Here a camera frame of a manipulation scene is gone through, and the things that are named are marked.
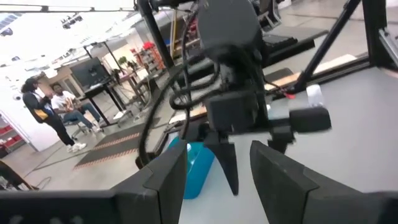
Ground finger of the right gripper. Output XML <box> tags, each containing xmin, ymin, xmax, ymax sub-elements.
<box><xmin>267</xmin><ymin>126</ymin><xmax>295</xmax><ymax>155</ymax></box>
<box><xmin>203</xmin><ymin>130</ymin><xmax>240</xmax><ymax>197</ymax></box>

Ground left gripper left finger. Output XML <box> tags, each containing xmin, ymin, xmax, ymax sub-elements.
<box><xmin>0</xmin><ymin>139</ymin><xmax>188</xmax><ymax>224</ymax></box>

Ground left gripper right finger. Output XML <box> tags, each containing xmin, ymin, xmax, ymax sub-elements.
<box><xmin>249</xmin><ymin>139</ymin><xmax>398</xmax><ymax>224</ymax></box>

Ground clear medicine bottle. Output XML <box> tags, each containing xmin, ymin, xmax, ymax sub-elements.
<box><xmin>305</xmin><ymin>83</ymin><xmax>325</xmax><ymax>108</ymax></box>

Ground blue plastic bin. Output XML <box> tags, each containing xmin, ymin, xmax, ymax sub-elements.
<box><xmin>167</xmin><ymin>136</ymin><xmax>216</xmax><ymax>200</ymax></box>

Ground black floor mat striped edge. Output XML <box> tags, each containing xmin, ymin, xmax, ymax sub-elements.
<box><xmin>73</xmin><ymin>116</ymin><xmax>162</xmax><ymax>171</ymax></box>

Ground red storage shelf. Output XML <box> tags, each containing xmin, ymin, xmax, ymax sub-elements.
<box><xmin>130</xmin><ymin>41</ymin><xmax>166</xmax><ymax>72</ymax></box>

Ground black stand pole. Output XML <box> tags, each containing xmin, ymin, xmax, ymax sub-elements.
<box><xmin>136</xmin><ymin>0</ymin><xmax>175</xmax><ymax>72</ymax></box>

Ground black background table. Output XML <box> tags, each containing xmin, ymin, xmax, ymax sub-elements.
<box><xmin>83</xmin><ymin>79</ymin><xmax>126</xmax><ymax>126</ymax></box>

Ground sitting person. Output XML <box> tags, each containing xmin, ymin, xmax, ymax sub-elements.
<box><xmin>49</xmin><ymin>82</ymin><xmax>104</xmax><ymax>134</ymax></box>

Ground standing person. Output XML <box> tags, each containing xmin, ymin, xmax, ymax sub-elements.
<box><xmin>20</xmin><ymin>77</ymin><xmax>88</xmax><ymax>154</ymax></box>

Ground black monitor screen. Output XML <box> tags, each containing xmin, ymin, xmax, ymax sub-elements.
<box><xmin>70</xmin><ymin>57</ymin><xmax>112</xmax><ymax>91</ymax></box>

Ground red storage bins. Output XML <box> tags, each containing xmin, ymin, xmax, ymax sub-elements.
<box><xmin>0</xmin><ymin>123</ymin><xmax>26</xmax><ymax>151</ymax></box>

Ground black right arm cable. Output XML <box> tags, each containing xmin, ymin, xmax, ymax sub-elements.
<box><xmin>137</xmin><ymin>9</ymin><xmax>224</xmax><ymax>167</ymax></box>

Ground black aluminium table frame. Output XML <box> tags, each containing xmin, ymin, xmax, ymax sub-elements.
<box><xmin>264</xmin><ymin>0</ymin><xmax>398</xmax><ymax>94</ymax></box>

